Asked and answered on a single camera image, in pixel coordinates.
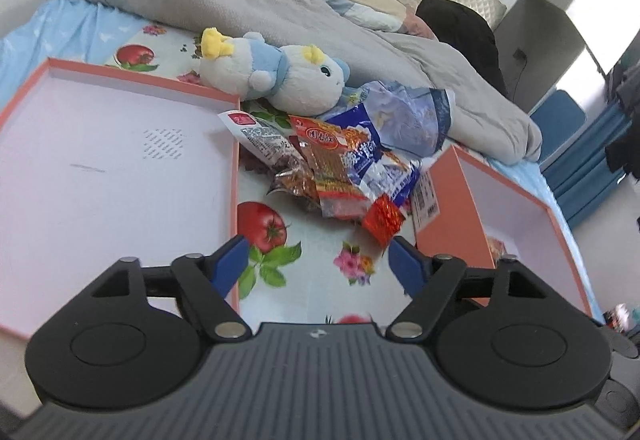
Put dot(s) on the hanging black coat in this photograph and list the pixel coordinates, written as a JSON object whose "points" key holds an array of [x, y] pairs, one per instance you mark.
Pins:
{"points": [[620, 155]]}

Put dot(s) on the shiny foil snack packet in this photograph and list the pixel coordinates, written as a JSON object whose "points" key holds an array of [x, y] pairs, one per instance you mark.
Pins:
{"points": [[295, 182]]}

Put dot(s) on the white red label snack packet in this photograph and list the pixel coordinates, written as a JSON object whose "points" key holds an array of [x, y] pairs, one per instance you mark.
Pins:
{"points": [[255, 135]]}

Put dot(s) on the orange-rimmed white box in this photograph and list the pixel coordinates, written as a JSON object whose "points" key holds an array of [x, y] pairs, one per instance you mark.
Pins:
{"points": [[450, 210]]}

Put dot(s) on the dark blue snack packet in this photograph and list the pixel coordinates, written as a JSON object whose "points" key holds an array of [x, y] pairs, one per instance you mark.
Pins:
{"points": [[387, 170]]}

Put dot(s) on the white and blue plush toy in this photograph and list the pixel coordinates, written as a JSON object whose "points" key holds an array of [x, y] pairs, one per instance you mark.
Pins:
{"points": [[295, 80]]}

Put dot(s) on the blue chair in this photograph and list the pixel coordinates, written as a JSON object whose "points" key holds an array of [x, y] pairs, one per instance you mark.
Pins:
{"points": [[557, 118]]}

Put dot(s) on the grey blanket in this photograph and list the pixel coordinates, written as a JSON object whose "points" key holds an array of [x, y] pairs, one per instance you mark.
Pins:
{"points": [[250, 10]]}

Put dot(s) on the fruit print sheet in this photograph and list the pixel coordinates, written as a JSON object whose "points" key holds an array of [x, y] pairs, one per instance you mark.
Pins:
{"points": [[320, 240]]}

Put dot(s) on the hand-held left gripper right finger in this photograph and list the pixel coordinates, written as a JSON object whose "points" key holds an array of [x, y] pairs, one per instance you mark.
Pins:
{"points": [[405, 265]]}

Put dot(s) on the light blue bedsheet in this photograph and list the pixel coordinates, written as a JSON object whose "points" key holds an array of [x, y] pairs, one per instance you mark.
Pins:
{"points": [[60, 40]]}

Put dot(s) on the red shiny snack packet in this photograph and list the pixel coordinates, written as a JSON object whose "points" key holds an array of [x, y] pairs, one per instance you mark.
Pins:
{"points": [[382, 220]]}

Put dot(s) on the blue curtain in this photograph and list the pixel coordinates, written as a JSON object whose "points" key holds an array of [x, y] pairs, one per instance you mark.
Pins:
{"points": [[590, 170]]}

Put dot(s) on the orange small snack packet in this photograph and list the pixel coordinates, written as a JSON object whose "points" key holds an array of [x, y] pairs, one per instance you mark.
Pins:
{"points": [[500, 247]]}

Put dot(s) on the floral plastic bag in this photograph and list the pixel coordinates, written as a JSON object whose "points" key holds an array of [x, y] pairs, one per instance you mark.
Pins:
{"points": [[410, 120]]}

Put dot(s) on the black pillow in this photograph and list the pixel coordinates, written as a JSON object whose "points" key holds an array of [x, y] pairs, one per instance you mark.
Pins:
{"points": [[465, 40]]}

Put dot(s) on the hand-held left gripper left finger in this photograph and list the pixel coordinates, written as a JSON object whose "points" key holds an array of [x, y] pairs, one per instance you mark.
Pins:
{"points": [[230, 265]]}

